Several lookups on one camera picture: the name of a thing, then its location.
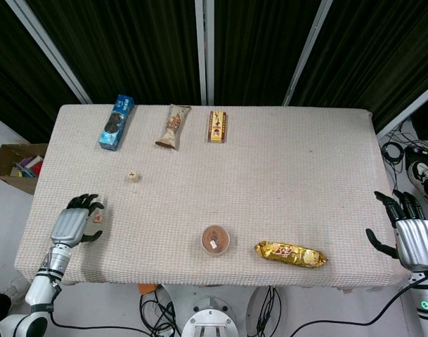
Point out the yellow red small box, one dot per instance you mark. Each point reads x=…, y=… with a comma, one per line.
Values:
x=218, y=126

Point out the gold foil snack package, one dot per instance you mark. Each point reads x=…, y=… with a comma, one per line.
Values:
x=290, y=253

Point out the white black sneaker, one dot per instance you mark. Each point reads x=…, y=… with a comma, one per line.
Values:
x=422, y=177

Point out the colourful books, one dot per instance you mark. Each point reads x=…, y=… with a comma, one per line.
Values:
x=28, y=166

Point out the orange tag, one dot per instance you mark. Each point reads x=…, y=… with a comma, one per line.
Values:
x=147, y=288

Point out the round brown lidded cup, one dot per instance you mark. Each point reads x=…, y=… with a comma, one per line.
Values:
x=215, y=240

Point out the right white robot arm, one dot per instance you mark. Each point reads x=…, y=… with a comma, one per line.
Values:
x=426, y=302

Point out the blue cookie box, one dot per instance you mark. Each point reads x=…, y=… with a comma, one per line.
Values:
x=116, y=123

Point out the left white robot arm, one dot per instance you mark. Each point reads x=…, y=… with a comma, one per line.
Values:
x=41, y=277

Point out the beige snack wrapper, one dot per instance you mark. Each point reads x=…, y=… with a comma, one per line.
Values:
x=173, y=126

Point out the grey partition frame post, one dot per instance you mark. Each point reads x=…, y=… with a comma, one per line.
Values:
x=48, y=45
x=407, y=110
x=204, y=52
x=306, y=52

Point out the cardboard box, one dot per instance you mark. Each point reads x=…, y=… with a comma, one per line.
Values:
x=10, y=168

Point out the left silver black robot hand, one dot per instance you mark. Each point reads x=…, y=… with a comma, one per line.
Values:
x=70, y=224

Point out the beige woven tablecloth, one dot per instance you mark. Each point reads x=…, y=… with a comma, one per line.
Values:
x=234, y=182

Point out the round silver robot base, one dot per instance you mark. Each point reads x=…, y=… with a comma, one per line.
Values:
x=208, y=321

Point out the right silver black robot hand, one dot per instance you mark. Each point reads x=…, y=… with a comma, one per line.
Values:
x=408, y=233

